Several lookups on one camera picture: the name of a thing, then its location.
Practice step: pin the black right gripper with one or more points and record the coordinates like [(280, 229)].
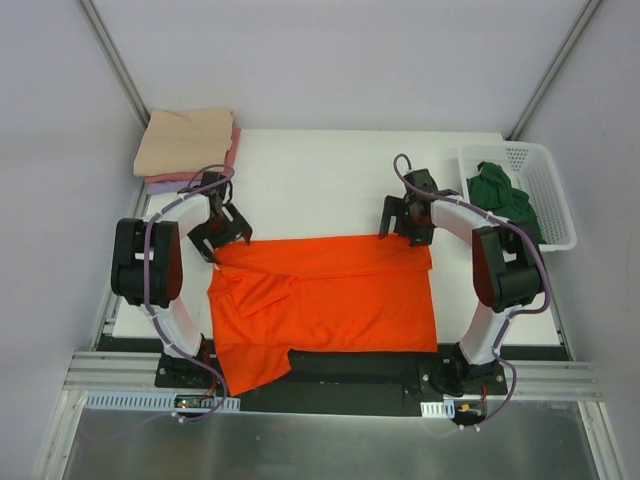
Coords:
[(400, 220)]

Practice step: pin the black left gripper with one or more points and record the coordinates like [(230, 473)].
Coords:
[(220, 232)]

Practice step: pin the orange t-shirt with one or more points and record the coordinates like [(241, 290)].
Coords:
[(346, 294)]

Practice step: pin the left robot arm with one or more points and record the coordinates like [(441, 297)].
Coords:
[(147, 262)]

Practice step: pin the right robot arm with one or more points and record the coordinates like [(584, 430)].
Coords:
[(508, 274)]

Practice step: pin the lavender folded t-shirt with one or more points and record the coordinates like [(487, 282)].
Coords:
[(160, 188)]

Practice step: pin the beige folded t-shirt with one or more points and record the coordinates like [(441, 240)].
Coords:
[(184, 141)]

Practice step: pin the pink folded t-shirt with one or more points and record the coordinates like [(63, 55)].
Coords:
[(227, 157)]

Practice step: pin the green t-shirt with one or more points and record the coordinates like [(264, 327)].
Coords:
[(492, 190)]

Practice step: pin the white perforated plastic basket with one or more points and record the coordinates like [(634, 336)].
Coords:
[(531, 169)]

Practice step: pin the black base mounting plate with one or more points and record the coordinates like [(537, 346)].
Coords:
[(365, 384)]

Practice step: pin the left aluminium frame post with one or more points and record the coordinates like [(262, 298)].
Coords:
[(107, 45)]

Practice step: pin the aluminium frame post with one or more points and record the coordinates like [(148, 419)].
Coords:
[(107, 45), (586, 15)]

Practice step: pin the right white cable duct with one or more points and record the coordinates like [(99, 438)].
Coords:
[(444, 409)]

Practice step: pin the white cable duct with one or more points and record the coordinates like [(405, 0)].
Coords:
[(160, 402), (444, 409)]

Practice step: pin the left white cable duct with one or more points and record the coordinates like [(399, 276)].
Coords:
[(160, 402)]

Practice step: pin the right aluminium frame post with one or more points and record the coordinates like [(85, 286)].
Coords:
[(586, 15)]

